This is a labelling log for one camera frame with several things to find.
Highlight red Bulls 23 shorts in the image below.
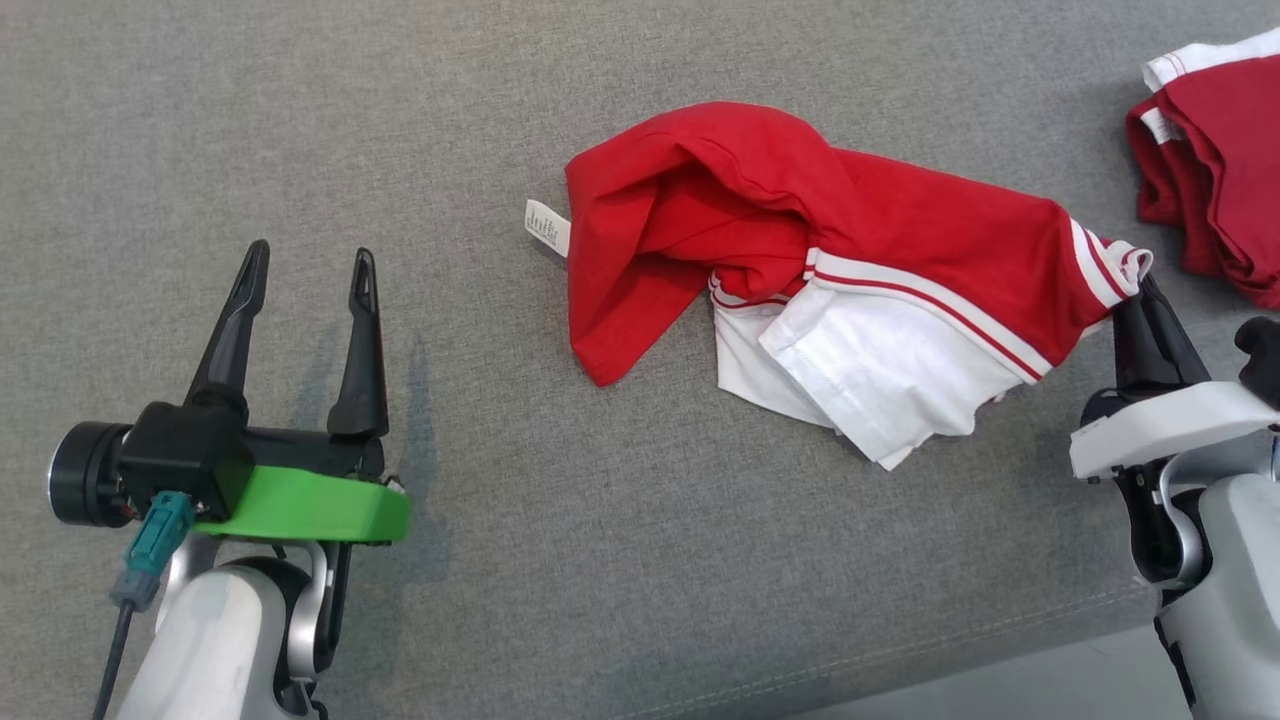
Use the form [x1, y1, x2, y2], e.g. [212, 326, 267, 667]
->
[1125, 28, 1280, 311]

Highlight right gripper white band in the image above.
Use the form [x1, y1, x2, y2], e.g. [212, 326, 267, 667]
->
[1068, 272, 1280, 484]

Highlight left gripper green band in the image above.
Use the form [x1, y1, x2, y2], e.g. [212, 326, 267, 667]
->
[183, 238, 413, 547]

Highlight red white basketball jersey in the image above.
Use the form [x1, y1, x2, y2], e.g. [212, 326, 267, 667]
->
[525, 100, 1154, 471]

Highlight left black cable teal connector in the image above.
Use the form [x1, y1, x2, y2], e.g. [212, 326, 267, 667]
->
[90, 490, 197, 720]

